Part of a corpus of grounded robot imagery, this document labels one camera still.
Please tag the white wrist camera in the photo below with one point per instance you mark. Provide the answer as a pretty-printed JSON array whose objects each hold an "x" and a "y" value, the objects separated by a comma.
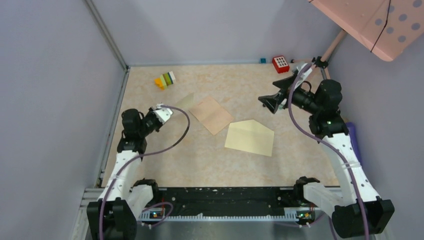
[
  {"x": 303, "y": 70},
  {"x": 162, "y": 113}
]

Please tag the red toy block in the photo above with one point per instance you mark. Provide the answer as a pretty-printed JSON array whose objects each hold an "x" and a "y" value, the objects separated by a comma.
[{"x": 280, "y": 64}]

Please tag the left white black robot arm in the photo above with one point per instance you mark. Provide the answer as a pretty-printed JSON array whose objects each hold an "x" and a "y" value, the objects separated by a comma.
[{"x": 114, "y": 215}]

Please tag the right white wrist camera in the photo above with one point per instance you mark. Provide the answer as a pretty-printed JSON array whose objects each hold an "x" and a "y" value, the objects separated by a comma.
[{"x": 303, "y": 70}]

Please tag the pink wooden tripod stand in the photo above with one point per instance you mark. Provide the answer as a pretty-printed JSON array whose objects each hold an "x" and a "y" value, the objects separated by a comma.
[{"x": 324, "y": 60}]

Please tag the purple flashlight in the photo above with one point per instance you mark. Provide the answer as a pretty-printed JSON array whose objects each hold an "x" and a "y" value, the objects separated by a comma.
[{"x": 354, "y": 140}]

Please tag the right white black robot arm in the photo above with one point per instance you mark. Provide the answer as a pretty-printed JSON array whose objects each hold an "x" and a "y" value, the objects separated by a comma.
[{"x": 359, "y": 210}]

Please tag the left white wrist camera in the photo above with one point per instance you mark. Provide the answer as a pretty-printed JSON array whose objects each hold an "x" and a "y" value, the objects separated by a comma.
[{"x": 162, "y": 113}]

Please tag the aluminium frame rail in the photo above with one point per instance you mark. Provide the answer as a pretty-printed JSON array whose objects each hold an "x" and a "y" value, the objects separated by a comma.
[{"x": 98, "y": 20}]

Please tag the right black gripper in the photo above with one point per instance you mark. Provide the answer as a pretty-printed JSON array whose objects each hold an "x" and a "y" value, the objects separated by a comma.
[{"x": 272, "y": 101}]

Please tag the pink dotted board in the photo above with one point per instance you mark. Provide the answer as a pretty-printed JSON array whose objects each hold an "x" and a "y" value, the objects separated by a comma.
[{"x": 385, "y": 27}]

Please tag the pale yellow envelope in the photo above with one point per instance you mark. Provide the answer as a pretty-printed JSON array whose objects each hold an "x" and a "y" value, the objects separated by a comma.
[{"x": 250, "y": 136}]

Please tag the tan letter paper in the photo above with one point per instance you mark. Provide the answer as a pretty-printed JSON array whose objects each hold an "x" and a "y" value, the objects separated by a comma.
[{"x": 208, "y": 112}]

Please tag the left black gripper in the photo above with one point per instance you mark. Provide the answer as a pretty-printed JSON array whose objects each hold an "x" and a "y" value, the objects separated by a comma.
[{"x": 151, "y": 113}]

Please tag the stacked colourful toy bricks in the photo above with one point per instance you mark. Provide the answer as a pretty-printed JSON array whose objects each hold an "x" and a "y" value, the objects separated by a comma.
[{"x": 165, "y": 80}]

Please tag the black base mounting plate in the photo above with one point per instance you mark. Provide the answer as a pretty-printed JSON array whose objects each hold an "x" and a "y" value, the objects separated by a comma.
[{"x": 232, "y": 202}]

